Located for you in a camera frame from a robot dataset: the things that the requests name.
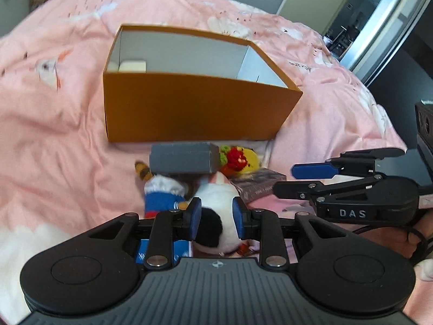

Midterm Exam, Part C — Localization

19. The person's right hand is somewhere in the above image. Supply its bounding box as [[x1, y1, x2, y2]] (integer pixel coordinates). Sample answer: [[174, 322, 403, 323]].
[[395, 213, 433, 282]]

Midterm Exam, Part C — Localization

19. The blue white packet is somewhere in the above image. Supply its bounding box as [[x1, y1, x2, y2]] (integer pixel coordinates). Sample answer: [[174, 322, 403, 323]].
[[135, 239, 192, 266]]

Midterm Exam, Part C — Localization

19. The white black plush toy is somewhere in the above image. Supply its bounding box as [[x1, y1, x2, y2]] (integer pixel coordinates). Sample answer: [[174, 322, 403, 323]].
[[194, 172, 241, 255]]

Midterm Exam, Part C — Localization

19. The raccoon plush blue outfit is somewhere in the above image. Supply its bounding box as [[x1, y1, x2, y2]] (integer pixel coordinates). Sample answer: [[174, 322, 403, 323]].
[[134, 161, 190, 219]]

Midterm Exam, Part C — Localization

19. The grey rectangular box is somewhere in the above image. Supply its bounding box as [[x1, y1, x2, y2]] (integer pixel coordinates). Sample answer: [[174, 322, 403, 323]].
[[149, 142, 220, 175]]

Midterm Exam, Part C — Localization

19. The red yellow plush toy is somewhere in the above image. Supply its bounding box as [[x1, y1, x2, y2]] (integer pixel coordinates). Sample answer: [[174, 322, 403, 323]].
[[219, 145, 261, 178]]

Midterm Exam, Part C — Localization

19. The pink printed bed quilt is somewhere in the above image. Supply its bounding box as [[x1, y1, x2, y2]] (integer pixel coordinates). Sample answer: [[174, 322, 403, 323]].
[[1, 0, 405, 324]]

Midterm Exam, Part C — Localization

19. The orange cardboard box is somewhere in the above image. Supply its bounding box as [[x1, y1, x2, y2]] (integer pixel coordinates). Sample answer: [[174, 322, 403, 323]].
[[103, 24, 302, 143]]

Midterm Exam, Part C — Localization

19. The small white box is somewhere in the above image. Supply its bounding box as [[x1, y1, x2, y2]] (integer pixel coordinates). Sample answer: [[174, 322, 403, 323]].
[[118, 60, 147, 73]]

